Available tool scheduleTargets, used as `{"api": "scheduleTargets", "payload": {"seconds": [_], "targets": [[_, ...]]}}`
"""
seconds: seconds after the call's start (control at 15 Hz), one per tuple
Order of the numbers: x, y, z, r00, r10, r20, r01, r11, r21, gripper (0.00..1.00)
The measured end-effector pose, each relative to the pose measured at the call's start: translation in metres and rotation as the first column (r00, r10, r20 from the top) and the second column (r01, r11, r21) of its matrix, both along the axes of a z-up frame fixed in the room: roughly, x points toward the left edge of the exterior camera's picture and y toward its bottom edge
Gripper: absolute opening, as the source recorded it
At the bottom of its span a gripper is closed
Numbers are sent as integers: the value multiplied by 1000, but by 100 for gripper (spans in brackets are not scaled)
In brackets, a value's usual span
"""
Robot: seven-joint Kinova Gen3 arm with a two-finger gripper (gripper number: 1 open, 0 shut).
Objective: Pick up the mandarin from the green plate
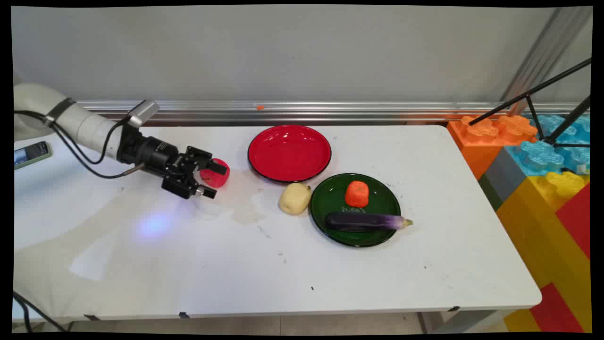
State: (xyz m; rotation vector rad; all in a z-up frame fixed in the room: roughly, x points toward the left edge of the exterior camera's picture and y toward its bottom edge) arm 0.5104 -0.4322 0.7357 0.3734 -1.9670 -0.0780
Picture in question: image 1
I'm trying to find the smartphone in green case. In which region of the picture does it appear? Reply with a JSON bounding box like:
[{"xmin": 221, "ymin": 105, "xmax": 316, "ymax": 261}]
[{"xmin": 14, "ymin": 141, "xmax": 53, "ymax": 170}]

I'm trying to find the orange giant building block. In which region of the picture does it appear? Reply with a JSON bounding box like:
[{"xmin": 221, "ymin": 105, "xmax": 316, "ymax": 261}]
[{"xmin": 446, "ymin": 115, "xmax": 539, "ymax": 181}]

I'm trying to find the aluminium rail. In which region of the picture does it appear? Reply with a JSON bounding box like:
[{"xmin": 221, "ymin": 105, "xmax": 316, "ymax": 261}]
[{"xmin": 75, "ymin": 100, "xmax": 591, "ymax": 126}]

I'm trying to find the orange carrot piece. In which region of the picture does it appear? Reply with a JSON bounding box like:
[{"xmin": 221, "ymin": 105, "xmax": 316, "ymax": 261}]
[{"xmin": 344, "ymin": 181, "xmax": 370, "ymax": 208}]

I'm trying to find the white table leg frame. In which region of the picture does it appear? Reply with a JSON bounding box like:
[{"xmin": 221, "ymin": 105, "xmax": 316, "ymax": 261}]
[{"xmin": 417, "ymin": 309, "xmax": 516, "ymax": 334}]

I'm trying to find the black tripod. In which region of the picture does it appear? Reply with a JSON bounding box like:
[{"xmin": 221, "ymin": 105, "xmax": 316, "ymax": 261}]
[{"xmin": 469, "ymin": 57, "xmax": 592, "ymax": 148}]

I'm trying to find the red plate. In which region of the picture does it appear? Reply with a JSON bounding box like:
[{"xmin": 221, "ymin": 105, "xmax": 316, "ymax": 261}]
[{"xmin": 247, "ymin": 125, "xmax": 332, "ymax": 184}]

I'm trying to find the yellow giant building block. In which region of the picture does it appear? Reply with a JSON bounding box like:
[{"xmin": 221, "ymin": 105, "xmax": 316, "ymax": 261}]
[{"xmin": 495, "ymin": 170, "xmax": 592, "ymax": 333}]

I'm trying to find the blue giant building block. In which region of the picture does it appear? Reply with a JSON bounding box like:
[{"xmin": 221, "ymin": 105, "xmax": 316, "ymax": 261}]
[{"xmin": 505, "ymin": 113, "xmax": 591, "ymax": 177}]

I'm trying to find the black floor cable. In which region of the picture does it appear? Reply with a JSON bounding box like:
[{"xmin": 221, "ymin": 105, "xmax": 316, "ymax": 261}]
[{"xmin": 13, "ymin": 291, "xmax": 67, "ymax": 333}]

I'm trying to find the grey giant building block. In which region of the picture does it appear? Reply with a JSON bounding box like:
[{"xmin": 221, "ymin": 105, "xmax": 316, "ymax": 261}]
[{"xmin": 478, "ymin": 147, "xmax": 529, "ymax": 212}]

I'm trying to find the purple eggplant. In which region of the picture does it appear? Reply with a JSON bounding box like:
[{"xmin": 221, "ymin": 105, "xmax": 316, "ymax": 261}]
[{"xmin": 325, "ymin": 211, "xmax": 414, "ymax": 232}]

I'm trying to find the pale yellow potato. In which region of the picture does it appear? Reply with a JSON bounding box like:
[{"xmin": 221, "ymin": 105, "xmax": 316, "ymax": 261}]
[{"xmin": 279, "ymin": 182, "xmax": 312, "ymax": 216}]

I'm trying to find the dark green plate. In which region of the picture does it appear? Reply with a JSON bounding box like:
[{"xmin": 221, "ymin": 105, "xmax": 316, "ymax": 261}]
[{"xmin": 309, "ymin": 173, "xmax": 402, "ymax": 248}]

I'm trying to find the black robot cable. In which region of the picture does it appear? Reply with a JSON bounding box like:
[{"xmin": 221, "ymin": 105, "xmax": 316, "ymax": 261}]
[
  {"xmin": 14, "ymin": 110, "xmax": 131, "ymax": 166},
  {"xmin": 47, "ymin": 122, "xmax": 144, "ymax": 180}
]

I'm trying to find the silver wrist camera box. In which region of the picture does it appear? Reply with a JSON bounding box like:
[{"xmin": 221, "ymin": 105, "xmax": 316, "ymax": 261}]
[{"xmin": 127, "ymin": 100, "xmax": 160, "ymax": 128}]

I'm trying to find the red apple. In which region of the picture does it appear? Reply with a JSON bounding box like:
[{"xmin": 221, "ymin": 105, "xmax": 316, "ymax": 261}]
[{"xmin": 199, "ymin": 158, "xmax": 231, "ymax": 189}]

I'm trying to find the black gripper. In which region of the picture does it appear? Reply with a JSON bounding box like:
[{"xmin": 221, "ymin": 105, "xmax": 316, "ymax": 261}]
[{"xmin": 140, "ymin": 136, "xmax": 228, "ymax": 200}]

